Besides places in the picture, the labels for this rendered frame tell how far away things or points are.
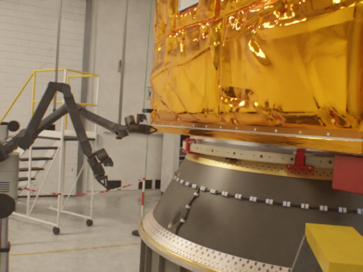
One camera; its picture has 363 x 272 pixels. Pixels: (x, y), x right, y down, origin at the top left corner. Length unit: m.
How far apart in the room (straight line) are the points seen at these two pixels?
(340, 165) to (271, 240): 0.47
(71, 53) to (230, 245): 8.08
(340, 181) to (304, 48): 0.56
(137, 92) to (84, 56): 1.58
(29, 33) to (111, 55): 1.92
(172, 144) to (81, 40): 3.21
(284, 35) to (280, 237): 0.90
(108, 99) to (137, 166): 1.84
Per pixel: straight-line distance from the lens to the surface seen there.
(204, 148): 2.24
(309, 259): 1.42
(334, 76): 1.63
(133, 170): 10.19
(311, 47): 1.74
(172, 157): 9.71
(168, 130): 2.86
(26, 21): 9.53
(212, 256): 1.97
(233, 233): 1.96
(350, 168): 1.66
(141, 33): 10.35
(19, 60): 9.38
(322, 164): 1.94
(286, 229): 1.90
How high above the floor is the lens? 1.82
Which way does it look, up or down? 2 degrees down
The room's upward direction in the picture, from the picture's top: 3 degrees clockwise
